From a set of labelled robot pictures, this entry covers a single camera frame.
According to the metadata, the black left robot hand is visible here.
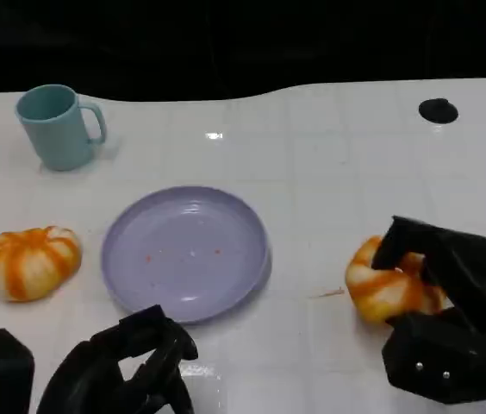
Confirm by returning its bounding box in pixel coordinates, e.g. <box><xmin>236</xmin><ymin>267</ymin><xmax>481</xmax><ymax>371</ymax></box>
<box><xmin>35</xmin><ymin>304</ymin><xmax>199</xmax><ymax>414</ymax></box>

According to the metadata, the lilac plate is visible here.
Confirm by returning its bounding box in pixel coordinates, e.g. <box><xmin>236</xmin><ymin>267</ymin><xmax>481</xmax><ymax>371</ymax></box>
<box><xmin>101</xmin><ymin>185</ymin><xmax>272</xmax><ymax>325</ymax></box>

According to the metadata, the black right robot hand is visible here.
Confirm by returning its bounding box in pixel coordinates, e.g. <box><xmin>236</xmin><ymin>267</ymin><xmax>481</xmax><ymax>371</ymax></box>
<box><xmin>371</xmin><ymin>215</ymin><xmax>486</xmax><ymax>406</ymax></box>

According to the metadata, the orange white toy bread roll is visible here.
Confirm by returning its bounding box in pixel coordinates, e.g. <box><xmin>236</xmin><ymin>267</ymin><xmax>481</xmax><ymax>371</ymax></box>
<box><xmin>345</xmin><ymin>235</ymin><xmax>449</xmax><ymax>325</ymax></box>
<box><xmin>0</xmin><ymin>225</ymin><xmax>84</xmax><ymax>303</ymax></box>

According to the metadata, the black round table cap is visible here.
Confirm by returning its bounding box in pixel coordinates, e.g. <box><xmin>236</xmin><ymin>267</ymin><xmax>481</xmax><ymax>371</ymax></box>
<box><xmin>418</xmin><ymin>97</ymin><xmax>459</xmax><ymax>125</ymax></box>

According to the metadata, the pale green mug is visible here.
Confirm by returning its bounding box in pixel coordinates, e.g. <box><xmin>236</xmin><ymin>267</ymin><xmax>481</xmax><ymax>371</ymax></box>
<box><xmin>14</xmin><ymin>84</ymin><xmax>108</xmax><ymax>172</ymax></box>

